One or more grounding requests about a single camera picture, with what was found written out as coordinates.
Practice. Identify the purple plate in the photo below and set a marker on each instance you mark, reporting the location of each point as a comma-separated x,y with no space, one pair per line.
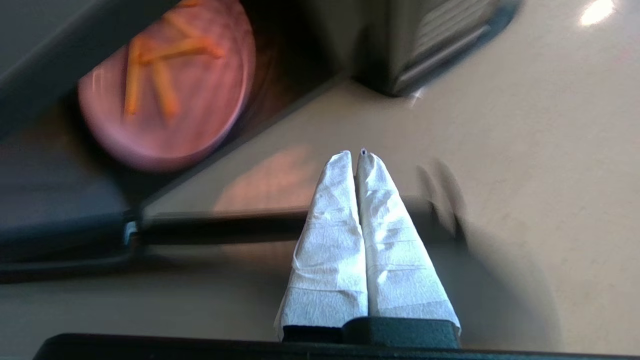
210,115

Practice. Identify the silver black microwave oven body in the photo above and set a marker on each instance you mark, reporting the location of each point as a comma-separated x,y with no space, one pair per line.
440,35

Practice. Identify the right gripper right finger wrapped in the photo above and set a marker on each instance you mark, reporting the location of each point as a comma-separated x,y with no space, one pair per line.
400,270

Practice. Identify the right gripper left finger wrapped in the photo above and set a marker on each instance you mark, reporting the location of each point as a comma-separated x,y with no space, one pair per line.
330,260

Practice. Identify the french fry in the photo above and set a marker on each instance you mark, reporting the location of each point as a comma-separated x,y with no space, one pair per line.
165,92
132,85
182,22
185,49

